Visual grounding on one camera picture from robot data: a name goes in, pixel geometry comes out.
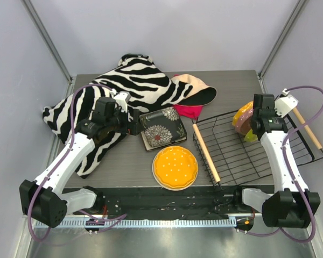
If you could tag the wooden rack handle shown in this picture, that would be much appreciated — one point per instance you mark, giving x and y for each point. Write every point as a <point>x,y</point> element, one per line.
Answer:
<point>307,129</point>
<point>206,153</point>

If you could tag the yellow dotted plate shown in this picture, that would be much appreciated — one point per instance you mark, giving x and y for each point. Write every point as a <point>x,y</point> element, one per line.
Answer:
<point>241,112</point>

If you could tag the zebra print blanket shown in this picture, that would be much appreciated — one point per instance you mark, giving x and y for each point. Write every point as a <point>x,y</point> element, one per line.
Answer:
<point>149,87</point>

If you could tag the right wooden rack handle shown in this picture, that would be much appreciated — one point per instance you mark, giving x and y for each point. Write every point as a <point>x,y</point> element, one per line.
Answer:
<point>307,129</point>

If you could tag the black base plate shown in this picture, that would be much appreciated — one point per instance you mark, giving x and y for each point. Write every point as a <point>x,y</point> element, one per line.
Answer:
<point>157,203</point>

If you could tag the green dotted plate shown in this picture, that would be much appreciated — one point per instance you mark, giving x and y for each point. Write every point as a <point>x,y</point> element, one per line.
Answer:
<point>250,137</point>

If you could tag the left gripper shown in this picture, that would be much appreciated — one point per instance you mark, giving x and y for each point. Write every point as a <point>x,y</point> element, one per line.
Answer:
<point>134,121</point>

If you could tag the pink cloth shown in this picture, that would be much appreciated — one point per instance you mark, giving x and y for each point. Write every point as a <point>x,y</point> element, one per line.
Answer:
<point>192,112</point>

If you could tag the beige bucket hat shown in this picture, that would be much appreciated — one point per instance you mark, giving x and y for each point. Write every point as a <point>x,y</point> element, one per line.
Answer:
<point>200,95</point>

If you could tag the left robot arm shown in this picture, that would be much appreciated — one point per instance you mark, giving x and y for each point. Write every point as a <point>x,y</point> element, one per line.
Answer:
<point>43,199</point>

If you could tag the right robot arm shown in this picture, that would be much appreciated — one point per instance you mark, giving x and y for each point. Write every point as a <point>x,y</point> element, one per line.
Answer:
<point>292,205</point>

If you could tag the orange dotted plate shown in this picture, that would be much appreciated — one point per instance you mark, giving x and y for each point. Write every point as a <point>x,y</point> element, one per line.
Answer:
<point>175,166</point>

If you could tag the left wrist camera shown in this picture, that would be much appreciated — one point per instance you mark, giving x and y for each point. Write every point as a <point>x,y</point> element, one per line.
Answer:
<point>122,99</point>

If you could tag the black wire dish rack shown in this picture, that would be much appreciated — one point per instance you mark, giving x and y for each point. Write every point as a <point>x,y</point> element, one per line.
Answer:
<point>237,162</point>

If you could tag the yellow cream round plate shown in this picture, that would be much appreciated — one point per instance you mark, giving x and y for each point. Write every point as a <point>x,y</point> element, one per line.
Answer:
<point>161,185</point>

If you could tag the black square plate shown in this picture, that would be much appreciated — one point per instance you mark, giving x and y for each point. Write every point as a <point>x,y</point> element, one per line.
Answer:
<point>162,128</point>

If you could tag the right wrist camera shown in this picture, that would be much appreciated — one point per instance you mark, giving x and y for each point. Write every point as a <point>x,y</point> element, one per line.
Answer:
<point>285,103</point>

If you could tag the left wooden rack handle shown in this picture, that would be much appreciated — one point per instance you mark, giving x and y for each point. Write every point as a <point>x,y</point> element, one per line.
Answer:
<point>206,153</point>

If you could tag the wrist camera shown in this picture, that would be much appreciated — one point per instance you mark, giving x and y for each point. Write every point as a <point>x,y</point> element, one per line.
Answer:
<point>285,103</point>
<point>122,99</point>

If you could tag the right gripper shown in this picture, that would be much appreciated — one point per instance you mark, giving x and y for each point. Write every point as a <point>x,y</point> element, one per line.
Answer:
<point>256,123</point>

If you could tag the purple dotted plate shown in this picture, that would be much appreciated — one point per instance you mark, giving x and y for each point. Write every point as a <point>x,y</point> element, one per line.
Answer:
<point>242,125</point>

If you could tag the white slotted cable duct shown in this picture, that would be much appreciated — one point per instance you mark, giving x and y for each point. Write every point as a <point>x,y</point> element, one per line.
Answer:
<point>84,222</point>

